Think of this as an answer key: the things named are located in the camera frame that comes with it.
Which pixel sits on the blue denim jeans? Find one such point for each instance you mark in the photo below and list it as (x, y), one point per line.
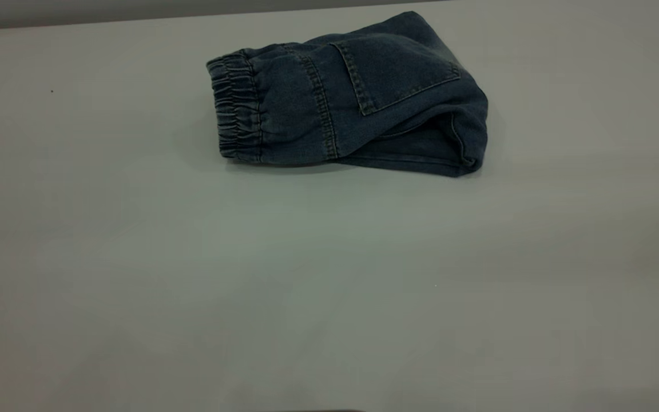
(364, 97)

